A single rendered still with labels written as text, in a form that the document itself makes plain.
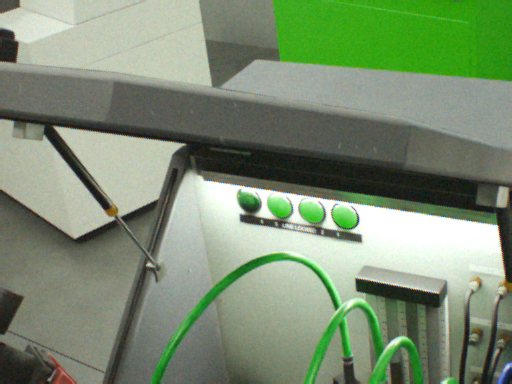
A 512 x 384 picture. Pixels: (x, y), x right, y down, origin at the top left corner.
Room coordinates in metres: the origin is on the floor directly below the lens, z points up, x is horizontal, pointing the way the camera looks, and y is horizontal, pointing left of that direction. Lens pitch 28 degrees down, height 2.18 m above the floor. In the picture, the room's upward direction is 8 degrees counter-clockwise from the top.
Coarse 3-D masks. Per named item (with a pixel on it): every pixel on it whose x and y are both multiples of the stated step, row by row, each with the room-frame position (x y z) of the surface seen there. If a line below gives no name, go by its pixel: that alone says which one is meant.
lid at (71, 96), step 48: (0, 48) 0.70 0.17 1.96; (0, 96) 0.63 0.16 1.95; (48, 96) 0.61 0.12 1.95; (96, 96) 0.59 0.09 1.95; (144, 96) 0.59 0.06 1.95; (192, 96) 0.60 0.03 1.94; (240, 96) 0.61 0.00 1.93; (192, 144) 1.36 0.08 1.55; (240, 144) 0.59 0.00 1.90; (288, 144) 0.60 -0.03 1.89; (336, 144) 0.61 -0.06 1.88; (384, 144) 0.62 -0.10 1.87; (432, 144) 0.66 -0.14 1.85; (480, 144) 0.76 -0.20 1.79; (480, 192) 0.90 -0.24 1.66
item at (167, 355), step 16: (272, 256) 1.23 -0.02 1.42; (288, 256) 1.24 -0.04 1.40; (304, 256) 1.26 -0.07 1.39; (240, 272) 1.19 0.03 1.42; (320, 272) 1.27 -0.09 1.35; (224, 288) 1.18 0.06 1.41; (208, 304) 1.16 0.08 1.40; (336, 304) 1.29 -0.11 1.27; (192, 320) 1.14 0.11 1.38; (176, 336) 1.13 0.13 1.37; (160, 368) 1.11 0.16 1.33
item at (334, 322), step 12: (348, 300) 1.15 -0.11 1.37; (360, 300) 1.17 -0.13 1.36; (336, 312) 1.12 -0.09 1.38; (372, 312) 1.19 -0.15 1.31; (336, 324) 1.10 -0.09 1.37; (372, 324) 1.20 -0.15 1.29; (324, 336) 1.08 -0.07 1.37; (372, 336) 1.21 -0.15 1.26; (324, 348) 1.07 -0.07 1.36; (312, 360) 1.05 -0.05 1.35; (312, 372) 1.04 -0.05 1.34; (384, 372) 1.22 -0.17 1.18
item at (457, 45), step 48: (288, 0) 4.19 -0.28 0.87; (336, 0) 4.00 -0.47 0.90; (384, 0) 3.82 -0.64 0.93; (432, 0) 3.65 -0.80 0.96; (480, 0) 3.53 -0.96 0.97; (288, 48) 4.22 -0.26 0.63; (336, 48) 4.01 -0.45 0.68; (384, 48) 3.82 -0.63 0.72; (432, 48) 3.65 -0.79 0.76; (480, 48) 3.52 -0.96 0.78
